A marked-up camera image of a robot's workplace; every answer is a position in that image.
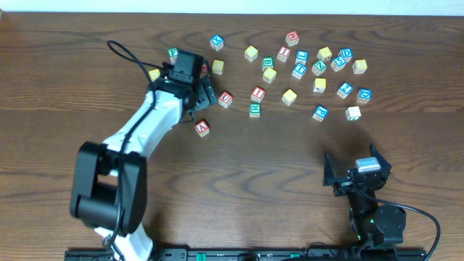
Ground red W block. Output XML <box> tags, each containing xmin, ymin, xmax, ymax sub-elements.
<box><xmin>286</xmin><ymin>31</ymin><xmax>300</xmax><ymax>47</ymax></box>

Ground plain wood 7 block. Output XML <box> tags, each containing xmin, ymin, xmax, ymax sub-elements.
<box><xmin>345</xmin><ymin>106</ymin><xmax>361</xmax><ymax>121</ymax></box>

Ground blue D block upper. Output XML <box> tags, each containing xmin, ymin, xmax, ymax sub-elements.
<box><xmin>338</xmin><ymin>48</ymin><xmax>353</xmax><ymax>62</ymax></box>

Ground red A block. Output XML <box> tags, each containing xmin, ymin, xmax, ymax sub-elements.
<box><xmin>195</xmin><ymin>120</ymin><xmax>210</xmax><ymax>137</ymax></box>

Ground yellow O block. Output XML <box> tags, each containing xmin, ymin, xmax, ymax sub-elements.
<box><xmin>317</xmin><ymin>47</ymin><xmax>332</xmax><ymax>62</ymax></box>

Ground yellow block far left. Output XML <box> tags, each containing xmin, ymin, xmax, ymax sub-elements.
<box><xmin>149</xmin><ymin>69</ymin><xmax>161</xmax><ymax>82</ymax></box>

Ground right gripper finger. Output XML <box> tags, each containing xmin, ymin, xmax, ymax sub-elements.
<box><xmin>369</xmin><ymin>143</ymin><xmax>391</xmax><ymax>170</ymax></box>
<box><xmin>323</xmin><ymin>151</ymin><xmax>335</xmax><ymax>186</ymax></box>

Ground green B block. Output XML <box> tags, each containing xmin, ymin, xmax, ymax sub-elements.
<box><xmin>262</xmin><ymin>57</ymin><xmax>275</xmax><ymax>71</ymax></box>

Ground blue L block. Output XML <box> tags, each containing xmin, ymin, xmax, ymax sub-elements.
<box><xmin>295</xmin><ymin>50</ymin><xmax>309</xmax><ymax>65</ymax></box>

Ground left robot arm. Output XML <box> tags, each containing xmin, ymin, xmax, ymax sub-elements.
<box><xmin>70</xmin><ymin>50</ymin><xmax>217</xmax><ymax>260</ymax></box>

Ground red i block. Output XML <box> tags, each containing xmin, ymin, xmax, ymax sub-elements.
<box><xmin>277</xmin><ymin>46</ymin><xmax>291</xmax><ymax>62</ymax></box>
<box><xmin>251</xmin><ymin>86</ymin><xmax>265</xmax><ymax>103</ymax></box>

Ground red U block centre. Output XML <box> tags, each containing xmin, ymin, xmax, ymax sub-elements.
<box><xmin>218</xmin><ymin>91</ymin><xmax>233</xmax><ymax>108</ymax></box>

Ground blue 2 block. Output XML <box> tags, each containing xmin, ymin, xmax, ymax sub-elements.
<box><xmin>336</xmin><ymin>82</ymin><xmax>354</xmax><ymax>99</ymax></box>

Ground yellow block below B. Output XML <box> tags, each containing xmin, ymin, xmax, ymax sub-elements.
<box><xmin>262</xmin><ymin>67</ymin><xmax>277</xmax><ymax>83</ymax></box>

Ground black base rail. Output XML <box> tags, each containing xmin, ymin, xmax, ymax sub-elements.
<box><xmin>64</xmin><ymin>246</ymin><xmax>428</xmax><ymax>261</ymax></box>

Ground blue D block lower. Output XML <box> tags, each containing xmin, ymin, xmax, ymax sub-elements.
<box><xmin>357</xmin><ymin>88</ymin><xmax>372</xmax><ymax>104</ymax></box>

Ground yellow block top centre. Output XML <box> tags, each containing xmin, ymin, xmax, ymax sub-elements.
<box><xmin>244</xmin><ymin>45</ymin><xmax>259</xmax><ymax>62</ymax></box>

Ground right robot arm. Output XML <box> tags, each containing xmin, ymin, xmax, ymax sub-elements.
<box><xmin>323</xmin><ymin>144</ymin><xmax>406</xmax><ymax>260</ymax></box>

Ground yellow block centre right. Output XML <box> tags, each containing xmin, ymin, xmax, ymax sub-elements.
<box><xmin>282</xmin><ymin>88</ymin><xmax>297</xmax><ymax>106</ymax></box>

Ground blue T block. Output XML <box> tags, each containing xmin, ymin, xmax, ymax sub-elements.
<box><xmin>292</xmin><ymin>63</ymin><xmax>307</xmax><ymax>80</ymax></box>

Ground green Z block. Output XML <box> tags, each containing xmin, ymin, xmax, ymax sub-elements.
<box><xmin>312</xmin><ymin>60</ymin><xmax>327</xmax><ymax>76</ymax></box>

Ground green R block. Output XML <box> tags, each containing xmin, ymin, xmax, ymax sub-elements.
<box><xmin>249</xmin><ymin>103</ymin><xmax>261</xmax><ymax>117</ymax></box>

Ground yellow hammer block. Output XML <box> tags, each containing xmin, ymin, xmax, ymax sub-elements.
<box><xmin>313</xmin><ymin>78</ymin><xmax>326</xmax><ymax>93</ymax></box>

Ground blue X block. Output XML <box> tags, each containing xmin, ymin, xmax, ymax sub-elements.
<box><xmin>210</xmin><ymin>35</ymin><xmax>224</xmax><ymax>51</ymax></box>

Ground blue d block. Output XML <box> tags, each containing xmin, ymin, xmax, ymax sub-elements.
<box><xmin>338</xmin><ymin>48</ymin><xmax>353</xmax><ymax>62</ymax></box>
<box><xmin>357</xmin><ymin>88</ymin><xmax>372</xmax><ymax>104</ymax></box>

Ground red E block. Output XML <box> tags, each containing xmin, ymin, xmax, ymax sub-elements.
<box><xmin>200</xmin><ymin>63</ymin><xmax>210</xmax><ymax>78</ymax></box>

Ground blue 5 block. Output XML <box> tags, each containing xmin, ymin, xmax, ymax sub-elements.
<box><xmin>331</xmin><ymin>57</ymin><xmax>347</xmax><ymax>72</ymax></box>

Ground blue P block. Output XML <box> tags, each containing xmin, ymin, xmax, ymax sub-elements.
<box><xmin>312</xmin><ymin>105</ymin><xmax>328</xmax><ymax>122</ymax></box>

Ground yellow B block right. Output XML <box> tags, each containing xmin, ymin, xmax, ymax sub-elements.
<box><xmin>352</xmin><ymin>59</ymin><xmax>368</xmax><ymax>75</ymax></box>

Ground yellow block beside E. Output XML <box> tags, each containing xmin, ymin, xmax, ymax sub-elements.
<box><xmin>212</xmin><ymin>59</ymin><xmax>225</xmax><ymax>75</ymax></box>

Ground green F block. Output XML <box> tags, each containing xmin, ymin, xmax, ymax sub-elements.
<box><xmin>167</xmin><ymin>47</ymin><xmax>179</xmax><ymax>65</ymax></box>

